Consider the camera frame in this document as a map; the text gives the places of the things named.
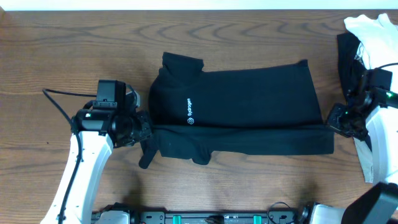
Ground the black logo t-shirt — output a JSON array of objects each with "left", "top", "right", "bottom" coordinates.
[{"left": 139, "top": 52, "right": 334, "bottom": 169}]

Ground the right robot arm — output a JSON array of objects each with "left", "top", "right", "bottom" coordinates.
[{"left": 307, "top": 87, "right": 397, "bottom": 223}]

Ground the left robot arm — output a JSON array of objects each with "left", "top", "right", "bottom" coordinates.
[{"left": 42, "top": 109, "right": 152, "bottom": 223}]

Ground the black garment in pile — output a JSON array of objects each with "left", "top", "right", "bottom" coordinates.
[{"left": 337, "top": 32, "right": 365, "bottom": 101}]

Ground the white garment pile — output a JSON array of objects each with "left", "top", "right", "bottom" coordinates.
[{"left": 344, "top": 14, "right": 397, "bottom": 184}]

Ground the left camera cable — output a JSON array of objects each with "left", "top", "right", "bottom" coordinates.
[{"left": 42, "top": 88, "right": 97, "bottom": 224}]

